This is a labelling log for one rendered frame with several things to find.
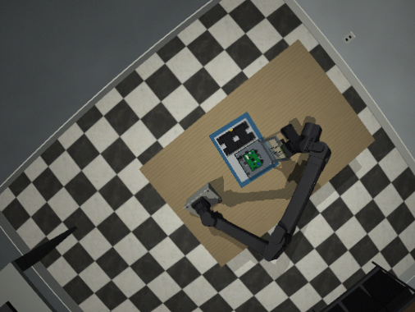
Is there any green circuit board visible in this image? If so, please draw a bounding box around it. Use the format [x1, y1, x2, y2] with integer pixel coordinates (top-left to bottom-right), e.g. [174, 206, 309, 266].
[244, 150, 262, 170]

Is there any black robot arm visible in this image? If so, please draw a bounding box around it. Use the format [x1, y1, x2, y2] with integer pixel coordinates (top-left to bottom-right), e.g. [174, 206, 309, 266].
[191, 122, 331, 262]

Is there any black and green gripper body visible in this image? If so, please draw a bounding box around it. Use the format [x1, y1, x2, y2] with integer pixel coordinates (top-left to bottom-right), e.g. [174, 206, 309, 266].
[281, 144, 298, 158]

